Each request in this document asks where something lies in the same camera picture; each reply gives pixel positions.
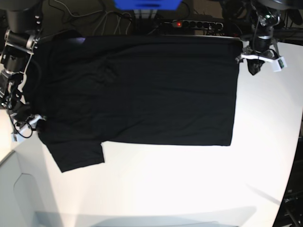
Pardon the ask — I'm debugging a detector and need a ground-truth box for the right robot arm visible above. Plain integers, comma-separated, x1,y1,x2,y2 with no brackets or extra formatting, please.
0,0,43,138

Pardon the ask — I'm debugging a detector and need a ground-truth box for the black power strip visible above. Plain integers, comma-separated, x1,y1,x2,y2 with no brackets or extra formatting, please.
166,20,224,31

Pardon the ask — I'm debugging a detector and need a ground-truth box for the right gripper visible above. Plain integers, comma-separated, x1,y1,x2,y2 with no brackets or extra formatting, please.
8,105,46,137

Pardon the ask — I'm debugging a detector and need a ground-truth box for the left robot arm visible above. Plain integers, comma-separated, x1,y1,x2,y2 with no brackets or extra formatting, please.
220,0,303,75

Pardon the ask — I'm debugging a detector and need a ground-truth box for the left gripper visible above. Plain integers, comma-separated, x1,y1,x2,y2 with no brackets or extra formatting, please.
235,39,279,76

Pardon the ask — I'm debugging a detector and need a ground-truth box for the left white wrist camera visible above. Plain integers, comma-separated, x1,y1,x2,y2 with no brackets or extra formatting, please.
271,56,287,72

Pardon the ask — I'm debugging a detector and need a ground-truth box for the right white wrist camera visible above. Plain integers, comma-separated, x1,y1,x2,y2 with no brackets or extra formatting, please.
11,133,25,143

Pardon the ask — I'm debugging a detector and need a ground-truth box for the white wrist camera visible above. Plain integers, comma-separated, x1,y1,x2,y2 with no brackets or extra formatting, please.
11,133,25,143
271,56,287,72

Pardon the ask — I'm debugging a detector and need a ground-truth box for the black T-shirt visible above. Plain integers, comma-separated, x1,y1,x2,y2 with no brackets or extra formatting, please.
23,35,242,172

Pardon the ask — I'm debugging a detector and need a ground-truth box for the blue plastic box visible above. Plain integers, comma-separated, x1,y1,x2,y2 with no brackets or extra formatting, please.
114,0,182,10

